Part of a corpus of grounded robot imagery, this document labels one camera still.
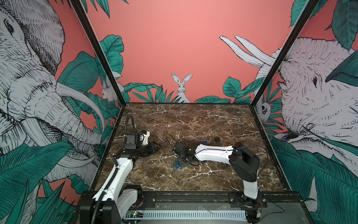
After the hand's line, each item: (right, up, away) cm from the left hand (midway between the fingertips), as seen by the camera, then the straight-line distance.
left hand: (160, 144), depth 80 cm
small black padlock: (+39, 0, +20) cm, 44 cm away
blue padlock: (+9, -14, +5) cm, 17 cm away
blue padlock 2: (+30, -2, +17) cm, 34 cm away
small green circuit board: (-11, -33, -10) cm, 37 cm away
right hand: (+12, -12, +7) cm, 18 cm away
